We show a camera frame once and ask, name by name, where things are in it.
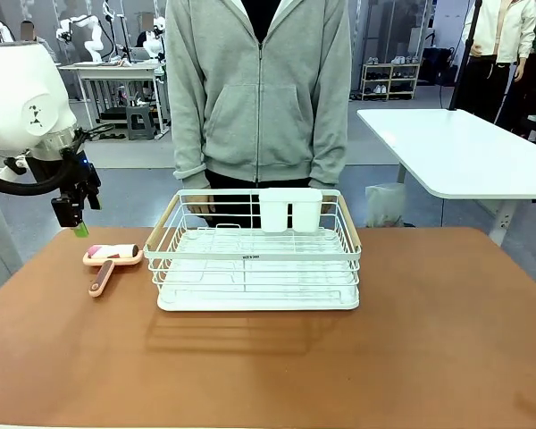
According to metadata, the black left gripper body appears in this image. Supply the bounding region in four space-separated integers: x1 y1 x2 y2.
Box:
58 149 100 198

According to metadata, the pink lint roller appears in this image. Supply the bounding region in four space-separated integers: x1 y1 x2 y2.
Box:
82 243 144 299

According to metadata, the white wire dish rack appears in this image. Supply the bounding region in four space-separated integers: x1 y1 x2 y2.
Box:
143 188 363 312

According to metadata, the person's left forearm grey sleeve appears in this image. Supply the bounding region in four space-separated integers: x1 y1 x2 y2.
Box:
310 80 352 189

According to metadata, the person's right forearm grey sleeve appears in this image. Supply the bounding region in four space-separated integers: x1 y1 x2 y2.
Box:
165 80 209 191

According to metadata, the person's right hand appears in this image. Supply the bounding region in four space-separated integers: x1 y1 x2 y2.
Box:
188 195 215 216

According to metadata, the grey plastic stool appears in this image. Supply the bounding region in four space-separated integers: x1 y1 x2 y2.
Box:
125 105 156 142

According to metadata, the grey background desk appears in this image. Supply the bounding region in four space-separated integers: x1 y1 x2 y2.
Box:
57 61 169 135

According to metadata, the seated person blurred face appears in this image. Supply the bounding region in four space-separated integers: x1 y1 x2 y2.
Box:
20 20 57 62

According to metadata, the person in grey hoodie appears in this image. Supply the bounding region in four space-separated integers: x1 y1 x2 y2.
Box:
164 0 353 229

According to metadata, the white twin cutlery holder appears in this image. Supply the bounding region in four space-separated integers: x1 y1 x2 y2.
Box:
257 187 323 233

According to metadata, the clear plastic bag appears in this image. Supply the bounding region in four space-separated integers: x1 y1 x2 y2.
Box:
364 181 406 228

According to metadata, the shoe rack with shoes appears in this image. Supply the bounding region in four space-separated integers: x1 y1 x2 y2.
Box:
360 55 422 102

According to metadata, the large white table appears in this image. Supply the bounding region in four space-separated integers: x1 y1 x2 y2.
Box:
356 108 536 247

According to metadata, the black tripod pole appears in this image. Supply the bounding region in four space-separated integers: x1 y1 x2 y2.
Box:
448 0 483 112

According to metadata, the person in white jacket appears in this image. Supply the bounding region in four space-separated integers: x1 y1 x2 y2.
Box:
455 0 536 124

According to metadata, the black corrugated cable hose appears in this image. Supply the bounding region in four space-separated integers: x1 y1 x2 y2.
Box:
0 149 80 197

